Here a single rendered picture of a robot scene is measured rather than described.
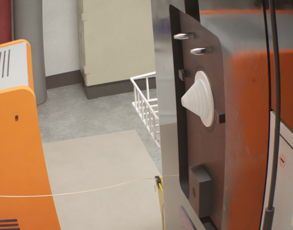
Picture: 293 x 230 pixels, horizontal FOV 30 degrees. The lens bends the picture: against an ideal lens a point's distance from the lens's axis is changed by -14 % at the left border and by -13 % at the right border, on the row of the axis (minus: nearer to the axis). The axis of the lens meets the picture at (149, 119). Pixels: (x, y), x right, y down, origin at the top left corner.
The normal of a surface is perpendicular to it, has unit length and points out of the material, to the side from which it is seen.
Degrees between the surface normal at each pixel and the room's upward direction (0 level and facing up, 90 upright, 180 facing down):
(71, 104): 0
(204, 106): 91
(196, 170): 0
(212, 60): 90
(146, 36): 90
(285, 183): 90
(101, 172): 0
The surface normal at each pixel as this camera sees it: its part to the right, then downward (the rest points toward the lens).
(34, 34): 0.59, 0.29
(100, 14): 0.24, 0.38
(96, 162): -0.07, -0.91
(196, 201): -0.97, 0.15
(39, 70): 0.78, 0.21
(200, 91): -0.52, -0.26
